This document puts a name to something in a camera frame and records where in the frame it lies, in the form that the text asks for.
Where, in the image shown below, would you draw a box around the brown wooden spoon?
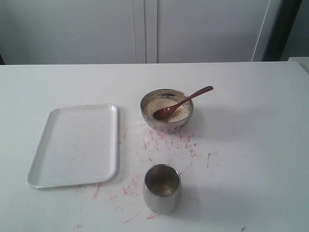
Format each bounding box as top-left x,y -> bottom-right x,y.
153,86 -> 214,120

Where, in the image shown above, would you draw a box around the steel bowl of rice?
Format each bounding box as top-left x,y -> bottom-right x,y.
140,89 -> 194,133

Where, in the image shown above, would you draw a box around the steel cup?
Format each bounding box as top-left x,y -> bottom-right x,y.
143,164 -> 182,215

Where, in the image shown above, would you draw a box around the white rectangular plastic tray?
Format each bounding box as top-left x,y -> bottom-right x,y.
26,104 -> 120,189

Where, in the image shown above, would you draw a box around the white cabinet doors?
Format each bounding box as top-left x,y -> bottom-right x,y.
0,0 -> 281,64

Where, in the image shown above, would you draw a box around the dark vertical post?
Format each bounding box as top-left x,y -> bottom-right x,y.
262,0 -> 302,61

